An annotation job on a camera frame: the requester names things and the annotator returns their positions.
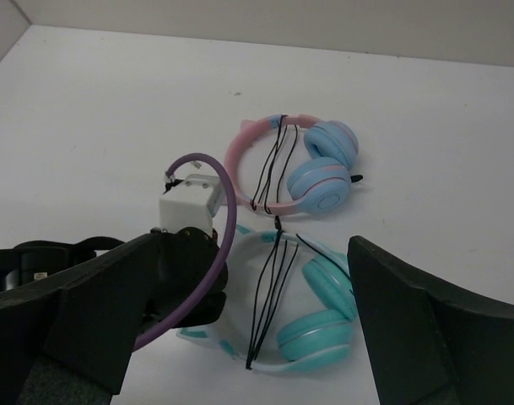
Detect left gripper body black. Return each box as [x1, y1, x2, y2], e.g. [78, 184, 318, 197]
[140, 227, 229, 334]

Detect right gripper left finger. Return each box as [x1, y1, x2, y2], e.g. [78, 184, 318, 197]
[0, 234, 159, 404]

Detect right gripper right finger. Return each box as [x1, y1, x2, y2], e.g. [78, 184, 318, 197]
[348, 236, 514, 404]

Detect black headphone audio cable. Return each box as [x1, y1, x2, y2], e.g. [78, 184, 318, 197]
[244, 219, 354, 372]

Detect teal cat-ear headphones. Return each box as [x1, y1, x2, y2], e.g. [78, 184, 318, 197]
[176, 224, 358, 374]

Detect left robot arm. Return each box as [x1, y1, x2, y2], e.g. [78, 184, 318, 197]
[0, 228, 229, 334]

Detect pink blue cat-ear headphones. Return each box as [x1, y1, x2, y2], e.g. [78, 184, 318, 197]
[224, 115, 362, 216]

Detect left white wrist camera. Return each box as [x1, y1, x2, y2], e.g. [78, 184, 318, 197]
[159, 174, 225, 235]

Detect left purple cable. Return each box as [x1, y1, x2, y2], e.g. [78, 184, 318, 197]
[132, 152, 237, 351]

